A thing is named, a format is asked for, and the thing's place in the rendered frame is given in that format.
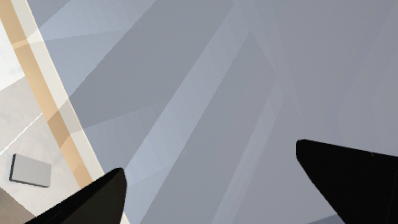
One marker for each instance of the grey flat rectangular slab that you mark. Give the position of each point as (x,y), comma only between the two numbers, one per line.
(31,171)

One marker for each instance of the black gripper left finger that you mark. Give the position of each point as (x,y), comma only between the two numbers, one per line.
(101,202)

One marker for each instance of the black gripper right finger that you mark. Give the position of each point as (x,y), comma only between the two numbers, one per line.
(362,187)

